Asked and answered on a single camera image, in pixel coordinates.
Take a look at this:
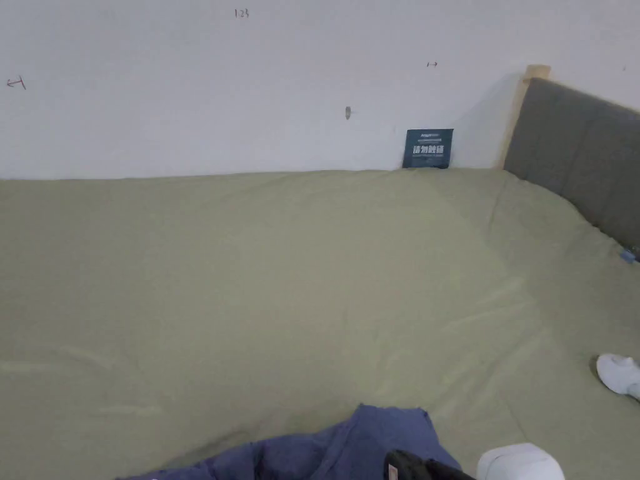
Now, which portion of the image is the bed with pale green sheet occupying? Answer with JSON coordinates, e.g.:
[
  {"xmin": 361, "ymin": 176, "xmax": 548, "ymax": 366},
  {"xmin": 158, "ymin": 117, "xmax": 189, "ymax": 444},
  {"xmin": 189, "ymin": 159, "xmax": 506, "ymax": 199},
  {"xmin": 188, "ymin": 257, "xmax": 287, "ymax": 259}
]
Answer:
[{"xmin": 0, "ymin": 169, "xmax": 640, "ymax": 480}]

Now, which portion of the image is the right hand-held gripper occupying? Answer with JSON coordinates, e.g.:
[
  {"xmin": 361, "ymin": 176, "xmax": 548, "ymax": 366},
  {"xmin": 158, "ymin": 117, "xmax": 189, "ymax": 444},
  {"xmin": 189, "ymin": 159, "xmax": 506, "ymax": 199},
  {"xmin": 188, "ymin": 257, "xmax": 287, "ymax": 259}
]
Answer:
[{"xmin": 383, "ymin": 442, "xmax": 566, "ymax": 480}]

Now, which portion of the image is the dark blue shirt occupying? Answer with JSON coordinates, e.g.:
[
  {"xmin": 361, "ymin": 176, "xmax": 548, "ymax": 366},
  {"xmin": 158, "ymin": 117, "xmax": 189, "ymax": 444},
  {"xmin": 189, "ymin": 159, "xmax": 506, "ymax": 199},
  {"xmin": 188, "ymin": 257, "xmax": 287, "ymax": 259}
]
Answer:
[{"xmin": 117, "ymin": 404, "xmax": 464, "ymax": 480}]

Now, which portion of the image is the dark blue printed card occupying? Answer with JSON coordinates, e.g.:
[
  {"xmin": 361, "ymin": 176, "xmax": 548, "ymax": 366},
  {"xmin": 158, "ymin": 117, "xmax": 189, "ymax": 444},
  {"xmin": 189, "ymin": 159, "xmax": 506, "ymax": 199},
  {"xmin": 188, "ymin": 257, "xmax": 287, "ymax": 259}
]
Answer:
[{"xmin": 402, "ymin": 127, "xmax": 455, "ymax": 170}]

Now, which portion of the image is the grey padded headboard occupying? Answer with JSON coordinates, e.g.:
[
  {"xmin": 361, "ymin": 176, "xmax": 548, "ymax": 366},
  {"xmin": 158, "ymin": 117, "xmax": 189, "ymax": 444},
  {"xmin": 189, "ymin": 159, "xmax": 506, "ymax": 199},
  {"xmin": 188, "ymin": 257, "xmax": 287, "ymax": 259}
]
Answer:
[{"xmin": 499, "ymin": 64, "xmax": 640, "ymax": 253}]

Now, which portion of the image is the white hand controller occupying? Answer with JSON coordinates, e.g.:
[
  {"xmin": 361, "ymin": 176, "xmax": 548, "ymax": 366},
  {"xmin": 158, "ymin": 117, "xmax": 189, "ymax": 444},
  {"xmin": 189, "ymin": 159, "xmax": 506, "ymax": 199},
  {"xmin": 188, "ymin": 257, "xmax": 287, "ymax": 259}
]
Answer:
[{"xmin": 595, "ymin": 352, "xmax": 640, "ymax": 402}]

